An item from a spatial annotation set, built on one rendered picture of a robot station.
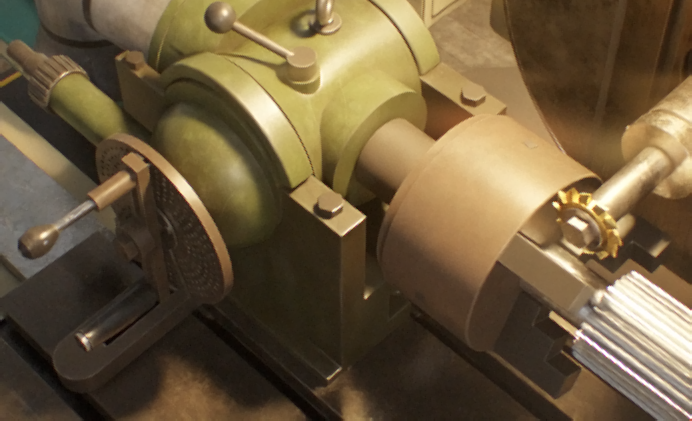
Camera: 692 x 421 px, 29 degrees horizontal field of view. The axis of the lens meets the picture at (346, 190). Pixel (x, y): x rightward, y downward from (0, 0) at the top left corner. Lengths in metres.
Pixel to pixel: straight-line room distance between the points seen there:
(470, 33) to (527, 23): 1.78
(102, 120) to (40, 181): 0.59
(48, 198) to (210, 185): 0.70
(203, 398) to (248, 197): 0.24
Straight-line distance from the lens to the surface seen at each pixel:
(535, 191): 1.12
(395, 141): 1.23
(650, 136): 1.15
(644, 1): 1.24
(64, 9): 1.76
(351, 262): 1.22
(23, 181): 1.92
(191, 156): 1.21
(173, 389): 1.36
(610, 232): 1.09
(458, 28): 3.17
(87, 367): 1.36
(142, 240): 1.23
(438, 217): 1.13
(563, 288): 1.08
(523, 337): 1.21
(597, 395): 1.37
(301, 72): 1.21
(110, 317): 1.29
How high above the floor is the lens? 2.15
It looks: 50 degrees down
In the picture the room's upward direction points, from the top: straight up
